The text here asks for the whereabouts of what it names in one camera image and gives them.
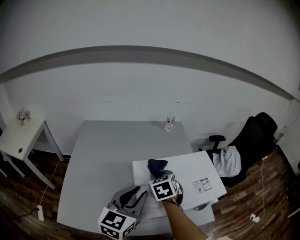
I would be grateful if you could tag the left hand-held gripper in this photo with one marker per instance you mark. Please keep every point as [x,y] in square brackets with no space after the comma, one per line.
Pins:
[116,222]

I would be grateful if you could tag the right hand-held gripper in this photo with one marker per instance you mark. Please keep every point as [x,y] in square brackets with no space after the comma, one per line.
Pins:
[162,189]

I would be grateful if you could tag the dark blue cloth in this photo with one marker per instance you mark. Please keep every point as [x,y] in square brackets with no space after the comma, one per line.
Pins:
[157,167]

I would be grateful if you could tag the person's right forearm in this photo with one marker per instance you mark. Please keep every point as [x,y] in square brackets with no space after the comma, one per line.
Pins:
[180,218]

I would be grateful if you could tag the crumpled white garment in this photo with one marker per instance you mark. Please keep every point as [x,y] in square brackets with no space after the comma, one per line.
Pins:
[228,161]

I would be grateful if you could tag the person's white clothing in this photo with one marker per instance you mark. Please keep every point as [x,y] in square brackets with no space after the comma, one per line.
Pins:
[220,238]

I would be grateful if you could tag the clear plastic water bottle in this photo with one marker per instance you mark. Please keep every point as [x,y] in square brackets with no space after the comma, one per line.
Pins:
[170,124]

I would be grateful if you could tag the white power strip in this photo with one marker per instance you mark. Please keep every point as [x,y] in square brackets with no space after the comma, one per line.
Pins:
[40,212]
[255,218]

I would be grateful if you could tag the black office chair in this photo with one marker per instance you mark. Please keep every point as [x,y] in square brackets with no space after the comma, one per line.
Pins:
[253,140]

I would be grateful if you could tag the small black round object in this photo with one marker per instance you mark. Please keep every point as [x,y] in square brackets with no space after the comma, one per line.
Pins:
[20,150]

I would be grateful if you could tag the white side table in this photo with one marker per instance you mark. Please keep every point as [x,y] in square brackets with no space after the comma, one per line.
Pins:
[18,138]

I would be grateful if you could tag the small flower pot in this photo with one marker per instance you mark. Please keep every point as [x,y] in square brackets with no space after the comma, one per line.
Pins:
[23,116]

